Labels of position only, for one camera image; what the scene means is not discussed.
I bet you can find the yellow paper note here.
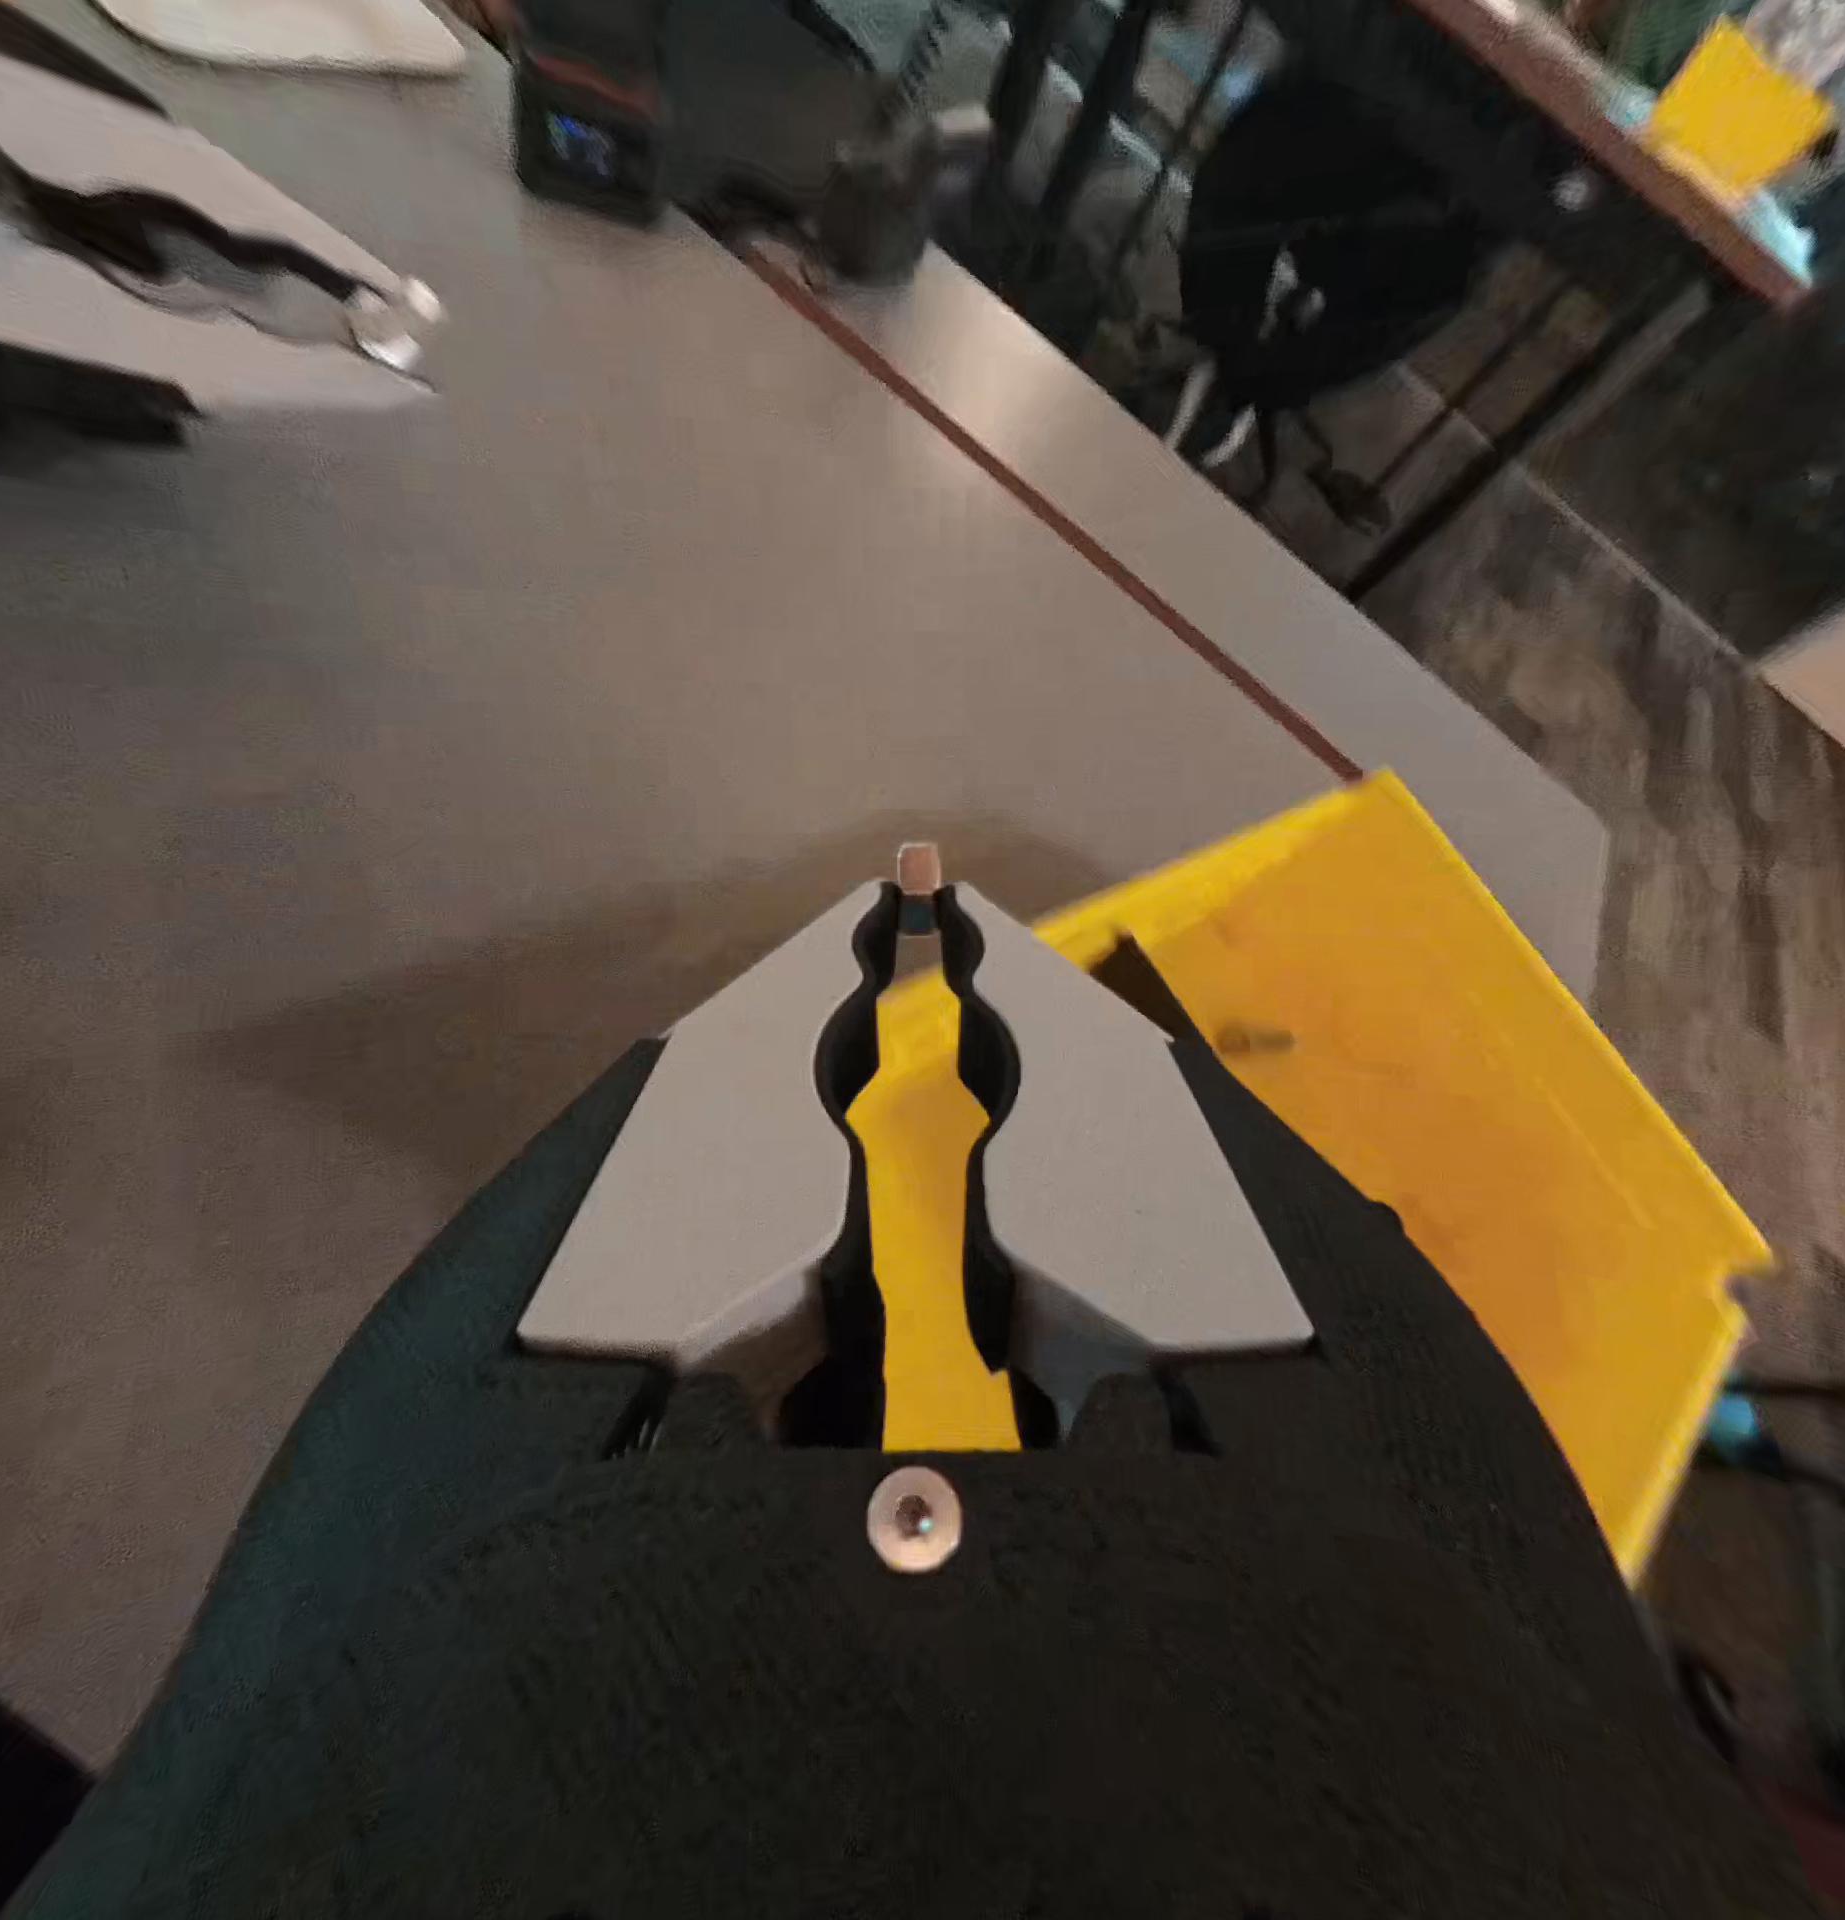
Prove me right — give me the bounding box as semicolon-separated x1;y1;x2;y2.
1647;17;1843;201

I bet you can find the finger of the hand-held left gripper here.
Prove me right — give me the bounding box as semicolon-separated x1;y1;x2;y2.
0;47;413;308
0;201;441;419

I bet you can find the black chair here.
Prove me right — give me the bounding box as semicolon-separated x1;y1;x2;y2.
1162;66;1485;533

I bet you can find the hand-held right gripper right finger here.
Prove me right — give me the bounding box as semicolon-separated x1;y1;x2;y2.
934;883;1318;1434

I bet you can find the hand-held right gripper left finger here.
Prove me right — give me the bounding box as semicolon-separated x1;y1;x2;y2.
515;877;906;1373

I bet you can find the black device with screen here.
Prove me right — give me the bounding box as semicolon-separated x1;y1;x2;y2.
506;28;672;230

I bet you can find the brown wooden desk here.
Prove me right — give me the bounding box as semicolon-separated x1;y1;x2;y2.
1356;0;1830;602

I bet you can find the yellow plastic bin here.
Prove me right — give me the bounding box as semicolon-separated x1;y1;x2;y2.
844;770;1777;1586

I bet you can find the steel bolt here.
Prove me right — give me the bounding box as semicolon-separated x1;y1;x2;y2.
345;275;448;377

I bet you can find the white stand base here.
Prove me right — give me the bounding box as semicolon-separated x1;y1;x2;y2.
89;0;471;80

